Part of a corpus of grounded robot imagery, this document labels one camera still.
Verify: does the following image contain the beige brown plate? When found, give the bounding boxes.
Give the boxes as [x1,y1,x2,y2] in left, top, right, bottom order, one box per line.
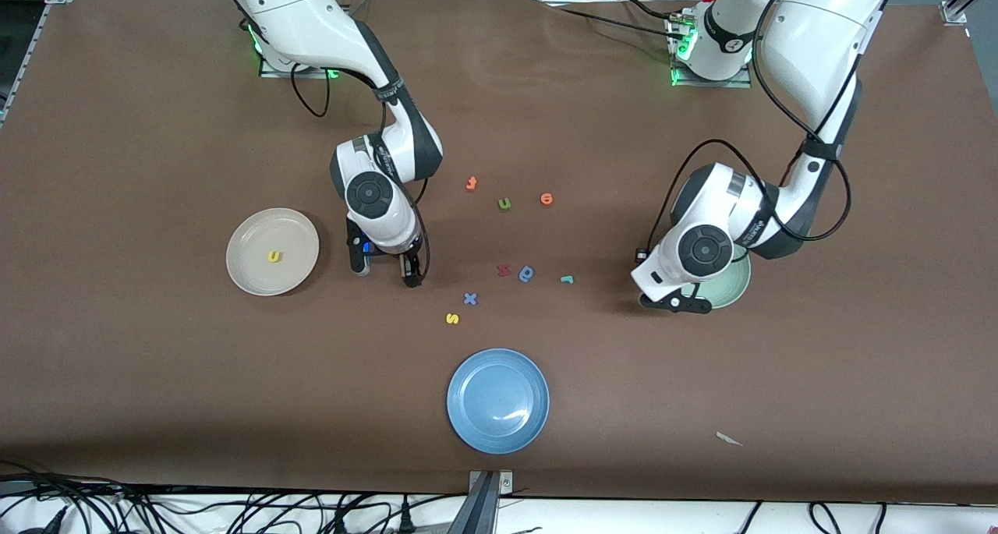
[226,208,320,296]

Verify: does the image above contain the blue plate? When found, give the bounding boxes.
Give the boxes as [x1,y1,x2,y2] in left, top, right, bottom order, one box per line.
[447,348,550,454]

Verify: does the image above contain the grey aluminium beam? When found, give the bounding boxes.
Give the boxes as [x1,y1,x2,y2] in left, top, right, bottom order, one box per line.
[447,472,500,534]

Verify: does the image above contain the brown paper table cover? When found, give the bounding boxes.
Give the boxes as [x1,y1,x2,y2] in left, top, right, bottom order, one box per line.
[0,0,998,505]

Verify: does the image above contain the pale green plate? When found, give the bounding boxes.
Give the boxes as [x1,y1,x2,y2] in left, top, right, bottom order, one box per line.
[698,246,752,309]

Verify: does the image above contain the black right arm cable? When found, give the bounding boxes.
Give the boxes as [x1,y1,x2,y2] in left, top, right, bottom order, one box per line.
[291,66,431,285]

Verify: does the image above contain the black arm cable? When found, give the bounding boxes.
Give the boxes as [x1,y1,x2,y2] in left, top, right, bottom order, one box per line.
[639,0,852,258]
[291,66,431,285]

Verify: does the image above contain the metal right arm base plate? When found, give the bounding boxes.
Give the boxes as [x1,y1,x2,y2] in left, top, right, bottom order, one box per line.
[260,51,342,79]

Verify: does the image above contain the silver metal bracket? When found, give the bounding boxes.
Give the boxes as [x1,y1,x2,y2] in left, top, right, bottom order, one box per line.
[468,470,514,494]

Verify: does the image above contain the long black table cable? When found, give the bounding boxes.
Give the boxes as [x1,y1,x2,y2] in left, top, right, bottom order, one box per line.
[546,4,687,40]

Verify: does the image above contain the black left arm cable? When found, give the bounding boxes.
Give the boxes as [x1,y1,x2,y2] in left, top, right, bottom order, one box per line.
[639,0,852,258]

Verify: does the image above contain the short black table cable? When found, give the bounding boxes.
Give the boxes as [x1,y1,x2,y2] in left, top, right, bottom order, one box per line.
[620,0,683,20]

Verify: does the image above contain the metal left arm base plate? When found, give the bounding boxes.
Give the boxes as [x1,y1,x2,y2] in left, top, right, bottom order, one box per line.
[667,12,754,89]

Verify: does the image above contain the aluminium table rail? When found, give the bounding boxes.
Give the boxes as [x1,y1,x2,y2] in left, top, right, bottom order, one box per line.
[0,0,55,129]

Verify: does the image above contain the tangled black cables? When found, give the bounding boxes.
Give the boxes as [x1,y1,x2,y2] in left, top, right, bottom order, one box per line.
[0,460,469,534]

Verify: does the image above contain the looped black cable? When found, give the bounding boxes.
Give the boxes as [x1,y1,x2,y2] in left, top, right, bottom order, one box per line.
[808,501,844,534]

